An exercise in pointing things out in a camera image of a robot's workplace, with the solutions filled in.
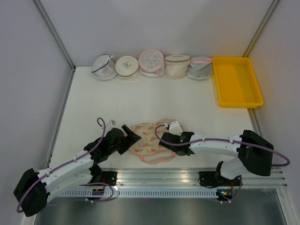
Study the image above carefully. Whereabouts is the floral mesh laundry bag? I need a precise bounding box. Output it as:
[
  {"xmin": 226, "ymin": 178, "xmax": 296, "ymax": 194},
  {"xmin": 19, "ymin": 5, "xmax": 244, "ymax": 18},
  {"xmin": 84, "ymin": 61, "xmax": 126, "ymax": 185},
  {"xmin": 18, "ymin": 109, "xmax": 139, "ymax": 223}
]
[{"xmin": 129, "ymin": 119, "xmax": 176, "ymax": 165}]

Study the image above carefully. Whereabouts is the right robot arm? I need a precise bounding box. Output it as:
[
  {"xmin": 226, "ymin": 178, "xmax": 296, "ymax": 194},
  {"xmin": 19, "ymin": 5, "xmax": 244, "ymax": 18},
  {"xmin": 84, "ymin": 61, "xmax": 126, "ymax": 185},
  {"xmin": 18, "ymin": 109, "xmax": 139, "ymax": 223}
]
[{"xmin": 159, "ymin": 130, "xmax": 273, "ymax": 187}]

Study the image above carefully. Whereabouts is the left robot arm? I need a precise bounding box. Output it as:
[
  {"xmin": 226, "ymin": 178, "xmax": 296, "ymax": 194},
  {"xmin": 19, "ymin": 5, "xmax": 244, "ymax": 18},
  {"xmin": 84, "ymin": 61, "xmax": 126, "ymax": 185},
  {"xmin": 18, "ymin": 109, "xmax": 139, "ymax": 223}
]
[{"xmin": 13, "ymin": 125, "xmax": 141, "ymax": 217}]

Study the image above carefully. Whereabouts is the round beige laundry bag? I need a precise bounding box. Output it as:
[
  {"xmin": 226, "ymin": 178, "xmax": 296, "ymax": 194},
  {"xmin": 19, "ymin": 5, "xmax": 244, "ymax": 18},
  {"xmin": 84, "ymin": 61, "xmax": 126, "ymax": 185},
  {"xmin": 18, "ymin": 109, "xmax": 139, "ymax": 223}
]
[{"xmin": 115, "ymin": 55, "xmax": 142, "ymax": 80}]

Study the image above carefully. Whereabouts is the white bag blue zipper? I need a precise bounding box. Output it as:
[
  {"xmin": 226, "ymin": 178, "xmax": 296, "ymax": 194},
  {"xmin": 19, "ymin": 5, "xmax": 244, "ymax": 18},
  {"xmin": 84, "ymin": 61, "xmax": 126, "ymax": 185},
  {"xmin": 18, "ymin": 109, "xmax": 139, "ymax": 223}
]
[{"xmin": 91, "ymin": 54, "xmax": 117, "ymax": 80}]

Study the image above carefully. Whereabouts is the pink rimmed round laundry bag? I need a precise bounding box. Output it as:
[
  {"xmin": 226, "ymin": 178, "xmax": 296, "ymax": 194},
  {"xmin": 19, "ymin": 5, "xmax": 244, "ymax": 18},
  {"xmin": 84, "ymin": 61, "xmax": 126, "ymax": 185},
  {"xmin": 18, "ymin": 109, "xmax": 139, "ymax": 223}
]
[{"xmin": 138, "ymin": 49, "xmax": 165, "ymax": 77}]

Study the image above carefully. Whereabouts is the white bag pink zipper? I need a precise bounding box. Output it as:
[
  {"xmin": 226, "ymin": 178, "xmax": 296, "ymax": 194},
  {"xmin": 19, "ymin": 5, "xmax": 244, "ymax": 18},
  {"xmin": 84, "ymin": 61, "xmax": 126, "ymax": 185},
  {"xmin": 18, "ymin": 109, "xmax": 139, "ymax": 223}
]
[{"xmin": 187, "ymin": 56, "xmax": 213, "ymax": 80}]

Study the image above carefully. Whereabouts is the cylindrical beige laundry bag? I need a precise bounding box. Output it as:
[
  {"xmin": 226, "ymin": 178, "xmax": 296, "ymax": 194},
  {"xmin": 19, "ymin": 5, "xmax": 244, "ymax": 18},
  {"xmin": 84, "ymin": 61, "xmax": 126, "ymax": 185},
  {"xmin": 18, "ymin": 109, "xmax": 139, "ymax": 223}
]
[{"xmin": 164, "ymin": 54, "xmax": 191, "ymax": 79}]

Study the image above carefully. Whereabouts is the yellow plastic tray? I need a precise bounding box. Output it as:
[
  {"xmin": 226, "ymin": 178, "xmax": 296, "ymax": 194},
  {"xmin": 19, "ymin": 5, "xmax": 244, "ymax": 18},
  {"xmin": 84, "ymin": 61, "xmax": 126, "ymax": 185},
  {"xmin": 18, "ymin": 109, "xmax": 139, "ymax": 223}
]
[{"xmin": 212, "ymin": 57, "xmax": 264, "ymax": 109}]

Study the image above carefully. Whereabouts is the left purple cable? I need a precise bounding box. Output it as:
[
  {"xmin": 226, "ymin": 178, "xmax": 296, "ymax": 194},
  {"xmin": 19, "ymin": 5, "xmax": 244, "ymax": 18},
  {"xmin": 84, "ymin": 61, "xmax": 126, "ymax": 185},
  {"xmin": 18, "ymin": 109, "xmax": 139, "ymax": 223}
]
[{"xmin": 15, "ymin": 117, "xmax": 111, "ymax": 214}]

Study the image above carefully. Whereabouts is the purple cable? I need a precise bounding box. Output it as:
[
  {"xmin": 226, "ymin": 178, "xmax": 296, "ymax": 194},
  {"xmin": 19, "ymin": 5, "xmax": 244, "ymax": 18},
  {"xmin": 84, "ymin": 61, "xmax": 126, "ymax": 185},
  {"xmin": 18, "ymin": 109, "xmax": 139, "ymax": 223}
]
[
  {"xmin": 15, "ymin": 117, "xmax": 111, "ymax": 214},
  {"xmin": 153, "ymin": 124, "xmax": 291, "ymax": 167}
]

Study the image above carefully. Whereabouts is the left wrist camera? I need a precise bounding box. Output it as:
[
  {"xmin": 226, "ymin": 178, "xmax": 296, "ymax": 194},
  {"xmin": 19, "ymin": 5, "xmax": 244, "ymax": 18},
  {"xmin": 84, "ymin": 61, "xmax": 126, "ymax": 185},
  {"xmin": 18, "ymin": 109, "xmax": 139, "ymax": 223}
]
[{"xmin": 106, "ymin": 120, "xmax": 116, "ymax": 130}]

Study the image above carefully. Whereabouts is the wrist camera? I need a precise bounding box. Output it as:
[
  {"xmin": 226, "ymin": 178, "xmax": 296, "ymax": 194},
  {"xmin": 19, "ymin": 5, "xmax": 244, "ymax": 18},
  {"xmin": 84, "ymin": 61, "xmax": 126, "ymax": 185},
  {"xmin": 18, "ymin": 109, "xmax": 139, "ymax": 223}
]
[
  {"xmin": 168, "ymin": 120, "xmax": 183, "ymax": 135},
  {"xmin": 106, "ymin": 120, "xmax": 116, "ymax": 130}
]

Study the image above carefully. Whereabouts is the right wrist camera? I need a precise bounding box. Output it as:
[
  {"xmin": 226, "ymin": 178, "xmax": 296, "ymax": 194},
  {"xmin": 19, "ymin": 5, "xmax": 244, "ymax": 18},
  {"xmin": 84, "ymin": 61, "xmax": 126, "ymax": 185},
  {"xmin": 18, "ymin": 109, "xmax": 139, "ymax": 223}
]
[{"xmin": 168, "ymin": 120, "xmax": 183, "ymax": 135}]

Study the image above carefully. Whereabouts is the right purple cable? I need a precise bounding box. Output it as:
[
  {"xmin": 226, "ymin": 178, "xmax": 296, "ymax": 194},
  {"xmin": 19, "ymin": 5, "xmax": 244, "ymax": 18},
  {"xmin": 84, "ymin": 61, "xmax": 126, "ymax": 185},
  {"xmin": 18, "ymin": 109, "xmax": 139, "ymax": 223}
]
[{"xmin": 153, "ymin": 124, "xmax": 291, "ymax": 167}]

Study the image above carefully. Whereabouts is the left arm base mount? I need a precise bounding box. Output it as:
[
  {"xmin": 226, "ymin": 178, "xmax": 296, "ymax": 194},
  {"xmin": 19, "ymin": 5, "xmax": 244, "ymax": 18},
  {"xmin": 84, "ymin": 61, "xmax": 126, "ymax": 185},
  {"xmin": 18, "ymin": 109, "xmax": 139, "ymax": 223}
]
[{"xmin": 90, "ymin": 171, "xmax": 118, "ymax": 186}]

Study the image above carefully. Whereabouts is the aluminium mounting rail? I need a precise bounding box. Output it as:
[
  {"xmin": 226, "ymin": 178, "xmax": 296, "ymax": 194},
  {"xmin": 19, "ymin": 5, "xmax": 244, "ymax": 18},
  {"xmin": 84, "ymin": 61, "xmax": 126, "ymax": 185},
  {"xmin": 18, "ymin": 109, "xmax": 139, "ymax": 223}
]
[{"xmin": 102, "ymin": 168, "xmax": 287, "ymax": 188}]

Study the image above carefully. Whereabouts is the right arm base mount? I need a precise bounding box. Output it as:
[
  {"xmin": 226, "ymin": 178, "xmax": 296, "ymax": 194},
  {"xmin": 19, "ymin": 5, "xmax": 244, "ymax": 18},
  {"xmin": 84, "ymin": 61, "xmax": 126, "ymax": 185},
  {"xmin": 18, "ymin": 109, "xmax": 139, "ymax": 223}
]
[{"xmin": 198, "ymin": 171, "xmax": 226, "ymax": 188}]

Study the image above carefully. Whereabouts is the white slotted cable duct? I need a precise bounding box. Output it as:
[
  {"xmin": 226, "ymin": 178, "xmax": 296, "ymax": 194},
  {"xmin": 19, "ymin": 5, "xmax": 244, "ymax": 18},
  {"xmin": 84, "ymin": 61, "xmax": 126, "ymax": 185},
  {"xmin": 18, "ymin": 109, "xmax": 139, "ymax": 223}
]
[{"xmin": 59, "ymin": 187, "xmax": 233, "ymax": 198}]

